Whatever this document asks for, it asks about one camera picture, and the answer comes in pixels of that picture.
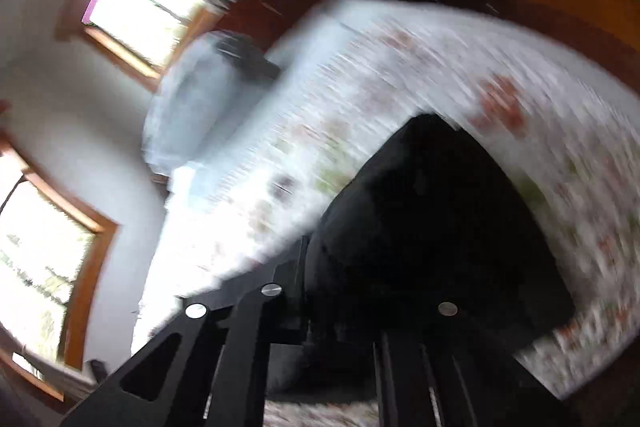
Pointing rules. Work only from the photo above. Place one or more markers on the black pants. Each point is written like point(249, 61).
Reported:
point(430, 219)

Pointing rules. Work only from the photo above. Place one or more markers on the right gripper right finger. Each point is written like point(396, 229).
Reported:
point(447, 372)

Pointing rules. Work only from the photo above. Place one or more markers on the head wooden framed window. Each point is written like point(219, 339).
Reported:
point(140, 37)

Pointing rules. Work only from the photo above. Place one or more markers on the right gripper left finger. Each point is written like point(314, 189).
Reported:
point(207, 369)

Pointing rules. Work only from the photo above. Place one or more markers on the light blue folded duvet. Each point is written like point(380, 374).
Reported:
point(204, 97)

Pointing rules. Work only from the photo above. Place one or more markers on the side wooden framed window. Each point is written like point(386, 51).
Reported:
point(53, 248)

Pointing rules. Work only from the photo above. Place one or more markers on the floral quilted bedspread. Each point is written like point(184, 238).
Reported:
point(564, 133)

